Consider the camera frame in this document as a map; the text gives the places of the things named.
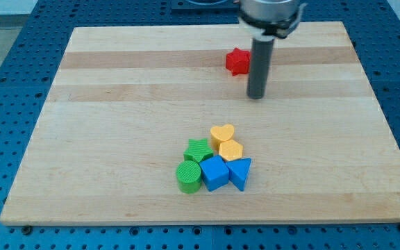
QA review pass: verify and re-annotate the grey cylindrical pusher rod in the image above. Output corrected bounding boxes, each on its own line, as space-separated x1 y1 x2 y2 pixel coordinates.
247 39 274 99

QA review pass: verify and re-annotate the red star block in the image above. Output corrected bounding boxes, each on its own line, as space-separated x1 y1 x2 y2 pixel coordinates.
225 48 251 76

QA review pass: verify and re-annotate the yellow heart block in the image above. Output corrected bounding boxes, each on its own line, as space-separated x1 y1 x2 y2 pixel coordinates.
210 124 235 151

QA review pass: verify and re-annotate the yellow hexagon block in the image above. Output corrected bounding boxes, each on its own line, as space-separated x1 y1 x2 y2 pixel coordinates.
218 140 244 161

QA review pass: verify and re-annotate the green star block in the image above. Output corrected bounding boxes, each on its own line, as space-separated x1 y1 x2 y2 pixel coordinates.
183 138 214 163

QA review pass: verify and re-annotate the blue triangle block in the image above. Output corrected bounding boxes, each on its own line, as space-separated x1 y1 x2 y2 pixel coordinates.
226 158 252 192

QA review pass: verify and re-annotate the blue cube block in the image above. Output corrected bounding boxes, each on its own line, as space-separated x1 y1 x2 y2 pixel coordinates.
199 155 229 192

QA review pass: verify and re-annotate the green cylinder block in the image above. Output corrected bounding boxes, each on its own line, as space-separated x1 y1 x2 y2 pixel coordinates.
176 160 201 194

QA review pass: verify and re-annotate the wooden board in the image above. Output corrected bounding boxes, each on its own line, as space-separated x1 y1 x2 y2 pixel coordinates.
0 22 400 226

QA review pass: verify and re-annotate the dark blue robot mount plate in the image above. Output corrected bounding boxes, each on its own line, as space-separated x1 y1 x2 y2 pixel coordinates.
170 0 239 13

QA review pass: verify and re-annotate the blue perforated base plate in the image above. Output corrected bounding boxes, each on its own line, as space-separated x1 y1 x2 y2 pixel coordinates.
0 0 400 249

